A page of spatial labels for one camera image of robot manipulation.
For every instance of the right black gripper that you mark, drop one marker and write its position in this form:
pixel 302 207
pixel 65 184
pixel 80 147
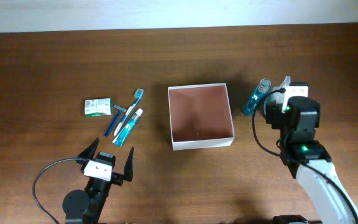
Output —
pixel 316 106

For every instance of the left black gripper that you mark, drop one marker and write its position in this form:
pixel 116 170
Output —
pixel 117 178

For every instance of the teal toothpaste tube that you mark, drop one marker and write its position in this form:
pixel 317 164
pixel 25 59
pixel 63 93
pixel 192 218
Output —
pixel 122 136

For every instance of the blue mouthwash bottle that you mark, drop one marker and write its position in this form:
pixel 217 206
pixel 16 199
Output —
pixel 259 92

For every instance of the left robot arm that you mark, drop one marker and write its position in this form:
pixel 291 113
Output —
pixel 85 206

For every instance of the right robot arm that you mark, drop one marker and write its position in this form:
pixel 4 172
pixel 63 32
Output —
pixel 313 168

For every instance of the blue disposable razor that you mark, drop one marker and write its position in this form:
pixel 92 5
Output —
pixel 120 110

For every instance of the green white soap box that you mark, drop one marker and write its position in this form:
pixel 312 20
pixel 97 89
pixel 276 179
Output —
pixel 98 107

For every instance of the blue white toothbrush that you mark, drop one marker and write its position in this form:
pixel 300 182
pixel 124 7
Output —
pixel 137 95

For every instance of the white open cardboard box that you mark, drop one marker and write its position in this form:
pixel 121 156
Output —
pixel 200 116

